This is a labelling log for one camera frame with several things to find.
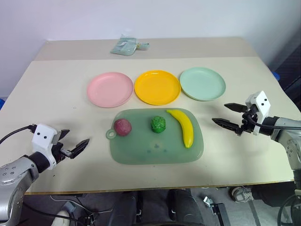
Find green toy vegetable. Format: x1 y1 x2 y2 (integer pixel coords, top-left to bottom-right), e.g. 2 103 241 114
150 115 167 134

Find pink plate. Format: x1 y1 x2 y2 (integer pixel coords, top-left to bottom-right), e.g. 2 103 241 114
86 72 134 109

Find black floor cable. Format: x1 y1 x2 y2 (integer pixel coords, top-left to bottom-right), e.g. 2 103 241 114
48 194 115 226

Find translucent green cutting board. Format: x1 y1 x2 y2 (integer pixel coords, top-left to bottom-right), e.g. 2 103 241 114
105 108 204 166

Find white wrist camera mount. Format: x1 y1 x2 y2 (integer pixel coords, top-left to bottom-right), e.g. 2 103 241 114
245 91 271 136
31 124 59 170

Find yellow toy banana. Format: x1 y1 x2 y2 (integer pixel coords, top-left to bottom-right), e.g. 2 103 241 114
166 109 194 149

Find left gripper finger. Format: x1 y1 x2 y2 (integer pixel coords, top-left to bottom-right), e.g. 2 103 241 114
70 138 90 159
58 129 71 144

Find green plastic bag bundle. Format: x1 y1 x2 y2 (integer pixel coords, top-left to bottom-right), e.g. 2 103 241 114
110 34 151 57

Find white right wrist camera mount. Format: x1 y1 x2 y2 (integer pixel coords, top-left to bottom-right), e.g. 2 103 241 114
245 91 271 136

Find white shoe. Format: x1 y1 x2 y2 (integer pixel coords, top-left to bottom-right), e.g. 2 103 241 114
50 210 71 226

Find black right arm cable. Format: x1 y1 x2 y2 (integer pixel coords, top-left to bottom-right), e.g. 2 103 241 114
247 110 301 130

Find grey white sneaker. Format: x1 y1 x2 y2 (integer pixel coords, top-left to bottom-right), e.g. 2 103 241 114
230 186 254 203

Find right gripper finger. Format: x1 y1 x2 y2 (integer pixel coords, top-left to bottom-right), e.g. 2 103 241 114
212 118 239 133
224 102 246 113

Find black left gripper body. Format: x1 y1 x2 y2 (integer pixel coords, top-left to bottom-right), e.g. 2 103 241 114
50 141 72 163

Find red round toy fruit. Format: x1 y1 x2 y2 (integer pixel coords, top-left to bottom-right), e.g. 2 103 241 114
113 118 133 137

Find dark rounded shape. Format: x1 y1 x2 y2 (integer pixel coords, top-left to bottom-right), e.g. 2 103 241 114
112 189 144 226
166 187 206 226

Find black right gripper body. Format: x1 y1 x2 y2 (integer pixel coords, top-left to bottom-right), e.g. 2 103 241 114
236 105 258 137

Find black metal floor frame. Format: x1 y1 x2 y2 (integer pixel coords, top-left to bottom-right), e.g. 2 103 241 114
203 196 231 226

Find yellow plate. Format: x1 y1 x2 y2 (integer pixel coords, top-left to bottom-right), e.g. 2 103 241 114
134 69 182 106

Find light green plate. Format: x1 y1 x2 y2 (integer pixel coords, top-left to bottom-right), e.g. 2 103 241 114
180 66 227 102

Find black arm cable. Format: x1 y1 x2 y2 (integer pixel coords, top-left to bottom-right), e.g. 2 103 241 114
0 125 36 144
247 110 301 130

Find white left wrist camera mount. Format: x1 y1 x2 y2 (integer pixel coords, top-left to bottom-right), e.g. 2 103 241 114
31 124 59 170

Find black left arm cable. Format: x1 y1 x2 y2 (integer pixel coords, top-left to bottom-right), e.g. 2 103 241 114
0 125 36 144

